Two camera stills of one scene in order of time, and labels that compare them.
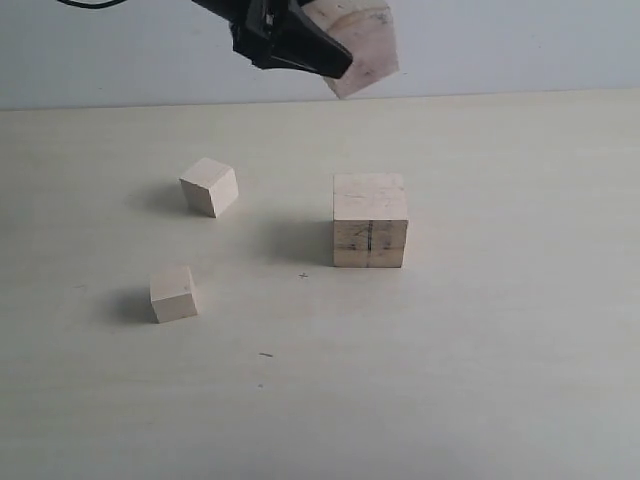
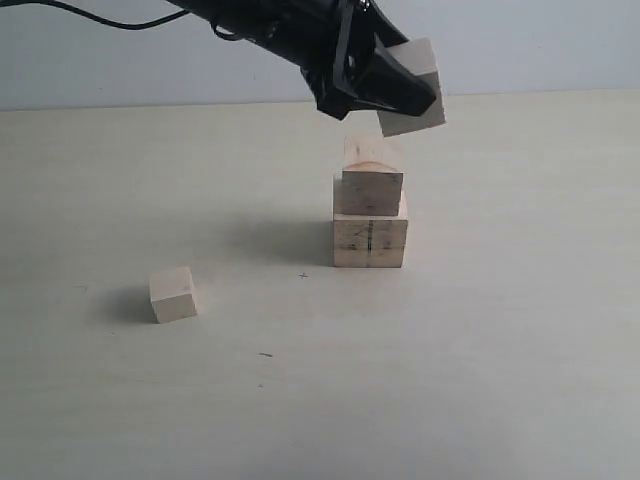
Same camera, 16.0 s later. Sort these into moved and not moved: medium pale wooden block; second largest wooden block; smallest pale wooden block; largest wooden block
Moved: second largest wooden block; medium pale wooden block
Not moved: largest wooden block; smallest pale wooden block
